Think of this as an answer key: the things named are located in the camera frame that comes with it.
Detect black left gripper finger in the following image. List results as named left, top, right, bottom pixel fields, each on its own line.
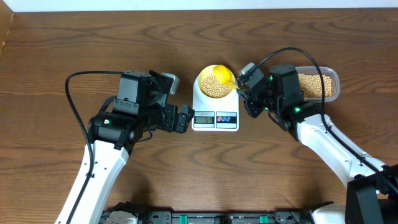
left=180, top=105, right=195, bottom=120
left=175, top=116, right=190, bottom=133

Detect yellow plastic measuring scoop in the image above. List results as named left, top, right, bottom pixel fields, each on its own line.
left=213, top=65, right=238, bottom=90

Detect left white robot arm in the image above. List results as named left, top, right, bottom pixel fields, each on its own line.
left=56, top=70, right=194, bottom=223

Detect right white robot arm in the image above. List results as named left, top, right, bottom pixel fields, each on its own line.
left=238, top=63, right=397, bottom=223

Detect white digital kitchen scale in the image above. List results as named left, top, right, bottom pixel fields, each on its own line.
left=192, top=65, right=239, bottom=132

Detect soybeans in bowl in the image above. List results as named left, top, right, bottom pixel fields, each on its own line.
left=200, top=75, right=232, bottom=98

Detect clear plastic bean container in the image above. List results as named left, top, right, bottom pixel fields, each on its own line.
left=295, top=66, right=340, bottom=103

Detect soybeans in container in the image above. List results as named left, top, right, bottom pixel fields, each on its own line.
left=298, top=73, right=333, bottom=98

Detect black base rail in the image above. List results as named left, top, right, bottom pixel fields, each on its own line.
left=99, top=202, right=312, bottom=224

